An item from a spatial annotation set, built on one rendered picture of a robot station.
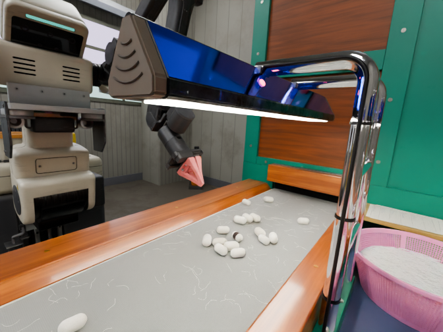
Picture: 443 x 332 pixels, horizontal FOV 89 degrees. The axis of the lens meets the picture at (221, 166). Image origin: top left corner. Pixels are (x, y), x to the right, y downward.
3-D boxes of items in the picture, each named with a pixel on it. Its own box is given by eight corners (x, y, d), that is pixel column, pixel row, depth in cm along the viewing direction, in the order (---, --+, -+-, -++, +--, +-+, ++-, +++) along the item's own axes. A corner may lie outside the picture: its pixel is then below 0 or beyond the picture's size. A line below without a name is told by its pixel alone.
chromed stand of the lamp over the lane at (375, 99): (226, 299, 45) (242, 59, 36) (271, 256, 60) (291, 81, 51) (327, 367, 33) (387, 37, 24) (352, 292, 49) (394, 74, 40)
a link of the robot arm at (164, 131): (167, 135, 71) (152, 135, 66) (178, 118, 67) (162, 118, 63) (178, 151, 69) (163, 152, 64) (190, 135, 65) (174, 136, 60)
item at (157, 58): (106, 97, 23) (103, 20, 22) (306, 120, 71) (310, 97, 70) (151, 95, 18) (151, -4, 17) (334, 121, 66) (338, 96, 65)
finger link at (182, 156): (214, 176, 60) (196, 150, 63) (196, 180, 55) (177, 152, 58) (202, 190, 64) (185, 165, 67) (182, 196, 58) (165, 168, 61)
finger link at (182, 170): (220, 174, 62) (202, 149, 65) (202, 179, 56) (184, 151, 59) (207, 188, 66) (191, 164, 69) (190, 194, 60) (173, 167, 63)
